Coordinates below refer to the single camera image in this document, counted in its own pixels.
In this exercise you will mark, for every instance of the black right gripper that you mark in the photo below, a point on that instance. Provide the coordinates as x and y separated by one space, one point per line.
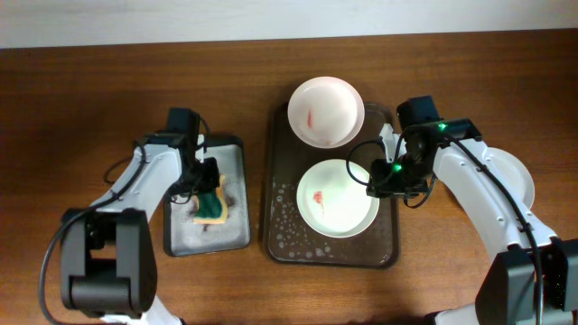
383 186

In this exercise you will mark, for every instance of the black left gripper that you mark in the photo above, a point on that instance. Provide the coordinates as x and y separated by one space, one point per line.
211 166

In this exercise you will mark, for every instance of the green and yellow sponge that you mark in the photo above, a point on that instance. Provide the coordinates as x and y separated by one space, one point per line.
211 207

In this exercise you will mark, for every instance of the cream plate with red stain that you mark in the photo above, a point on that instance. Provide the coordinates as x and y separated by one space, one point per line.
332 199

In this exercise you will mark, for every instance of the grey-white plate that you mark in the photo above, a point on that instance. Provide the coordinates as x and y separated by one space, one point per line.
515 173

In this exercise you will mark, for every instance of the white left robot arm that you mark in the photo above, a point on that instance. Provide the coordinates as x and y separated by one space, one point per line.
108 267

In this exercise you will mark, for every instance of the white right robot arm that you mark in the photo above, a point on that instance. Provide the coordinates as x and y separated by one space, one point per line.
533 275

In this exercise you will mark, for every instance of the small black soapy tray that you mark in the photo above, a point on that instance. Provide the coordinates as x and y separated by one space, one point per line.
184 233

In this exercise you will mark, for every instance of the dark brown plastic tray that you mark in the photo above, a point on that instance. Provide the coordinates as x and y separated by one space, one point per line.
286 237

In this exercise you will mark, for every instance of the pinkish plate with red smear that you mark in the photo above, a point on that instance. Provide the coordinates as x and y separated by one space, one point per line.
326 112

